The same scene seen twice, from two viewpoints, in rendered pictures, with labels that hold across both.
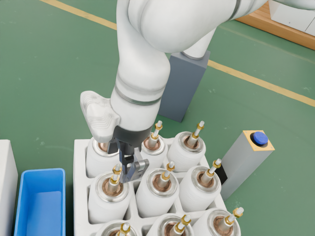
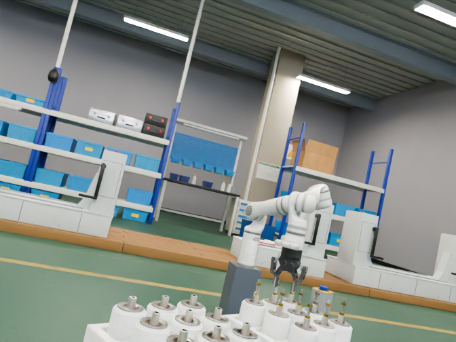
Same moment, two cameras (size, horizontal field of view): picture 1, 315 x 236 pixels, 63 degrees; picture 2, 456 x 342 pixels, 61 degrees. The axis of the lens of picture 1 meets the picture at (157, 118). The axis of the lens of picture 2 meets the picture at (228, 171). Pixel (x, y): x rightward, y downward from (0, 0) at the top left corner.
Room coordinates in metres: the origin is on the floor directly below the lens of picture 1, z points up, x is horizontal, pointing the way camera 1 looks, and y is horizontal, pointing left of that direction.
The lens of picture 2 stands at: (-0.99, 0.71, 0.61)
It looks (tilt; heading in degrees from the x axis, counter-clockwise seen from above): 4 degrees up; 344
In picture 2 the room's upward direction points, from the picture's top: 13 degrees clockwise
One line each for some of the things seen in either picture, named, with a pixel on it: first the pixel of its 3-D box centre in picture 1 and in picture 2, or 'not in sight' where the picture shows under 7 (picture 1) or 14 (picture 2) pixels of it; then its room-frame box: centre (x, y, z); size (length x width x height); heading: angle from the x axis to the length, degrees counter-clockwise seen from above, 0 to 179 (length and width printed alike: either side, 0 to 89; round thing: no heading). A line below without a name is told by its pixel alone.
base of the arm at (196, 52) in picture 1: (199, 33); (248, 249); (0.90, -0.04, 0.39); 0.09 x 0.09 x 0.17; 89
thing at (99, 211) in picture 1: (107, 204); (273, 339); (0.29, 0.04, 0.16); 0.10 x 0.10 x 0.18
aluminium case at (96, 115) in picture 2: not in sight; (102, 118); (5.24, 1.08, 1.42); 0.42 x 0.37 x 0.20; 176
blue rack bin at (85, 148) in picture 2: not in sight; (90, 150); (5.28, 1.14, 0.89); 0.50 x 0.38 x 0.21; 179
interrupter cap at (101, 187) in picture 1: (112, 187); (278, 313); (0.29, 0.04, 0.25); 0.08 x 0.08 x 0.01
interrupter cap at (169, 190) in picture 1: (161, 183); (296, 312); (0.34, -0.06, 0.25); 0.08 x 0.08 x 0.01
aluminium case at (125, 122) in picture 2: not in sight; (128, 125); (5.23, 0.68, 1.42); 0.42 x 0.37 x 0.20; 1
